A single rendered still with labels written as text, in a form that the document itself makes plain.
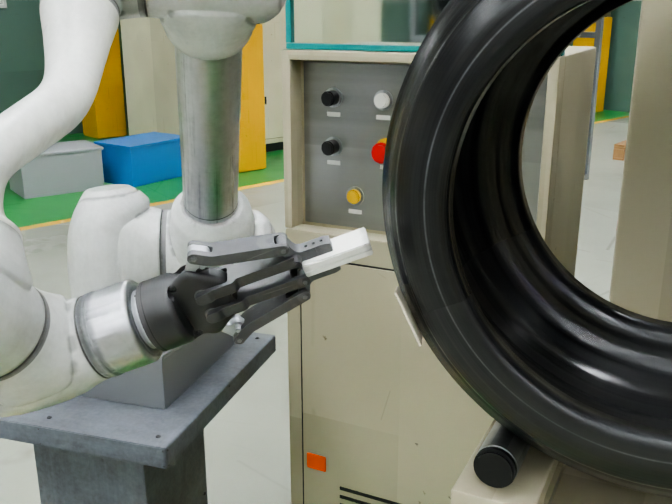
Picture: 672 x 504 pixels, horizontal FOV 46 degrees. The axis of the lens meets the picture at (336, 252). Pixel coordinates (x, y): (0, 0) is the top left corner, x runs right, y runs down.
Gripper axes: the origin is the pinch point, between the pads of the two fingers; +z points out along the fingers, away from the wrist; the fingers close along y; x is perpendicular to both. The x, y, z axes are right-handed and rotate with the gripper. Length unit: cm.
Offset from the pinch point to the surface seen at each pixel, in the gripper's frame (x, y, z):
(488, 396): 10.9, 15.0, 9.5
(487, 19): -1.4, -17.1, 19.9
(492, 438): 10.3, 22.1, 8.6
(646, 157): -19.6, 16.6, 39.5
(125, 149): -492, 202, -170
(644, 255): -14.8, 28.3, 36.1
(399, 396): -51, 79, -5
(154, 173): -497, 232, -161
